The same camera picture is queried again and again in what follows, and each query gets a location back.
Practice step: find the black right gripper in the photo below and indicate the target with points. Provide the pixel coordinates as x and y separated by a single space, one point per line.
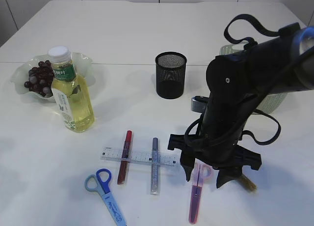
215 142

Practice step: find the pink purple scissors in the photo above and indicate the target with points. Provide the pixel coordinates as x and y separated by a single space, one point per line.
200 174

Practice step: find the jasmine tea bottle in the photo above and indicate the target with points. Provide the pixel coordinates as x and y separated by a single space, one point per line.
70 91

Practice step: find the purple grape bunch with leaf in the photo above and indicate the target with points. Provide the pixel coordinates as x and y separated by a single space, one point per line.
40 79

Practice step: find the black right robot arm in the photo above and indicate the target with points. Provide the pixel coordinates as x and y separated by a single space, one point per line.
238 83

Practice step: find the gold glitter pen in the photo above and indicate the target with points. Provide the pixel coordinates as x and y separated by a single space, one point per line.
247 184

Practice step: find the clear plastic ruler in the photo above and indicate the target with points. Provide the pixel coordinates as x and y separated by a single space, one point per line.
140 157

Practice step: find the silver glitter pen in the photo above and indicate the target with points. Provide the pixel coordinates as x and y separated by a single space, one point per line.
154 190

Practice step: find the red glitter pen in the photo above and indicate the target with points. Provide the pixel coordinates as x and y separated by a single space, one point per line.
125 155

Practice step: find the green plastic woven basket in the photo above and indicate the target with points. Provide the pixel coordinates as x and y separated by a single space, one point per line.
271 102

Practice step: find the black mesh pen holder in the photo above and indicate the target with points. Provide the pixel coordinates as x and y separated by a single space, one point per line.
170 74

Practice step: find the green wavy glass plate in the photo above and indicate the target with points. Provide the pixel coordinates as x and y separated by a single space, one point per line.
82 65

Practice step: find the blue scissors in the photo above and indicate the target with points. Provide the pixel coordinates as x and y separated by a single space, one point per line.
102 188

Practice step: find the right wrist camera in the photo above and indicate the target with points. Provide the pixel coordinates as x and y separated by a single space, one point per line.
199 103

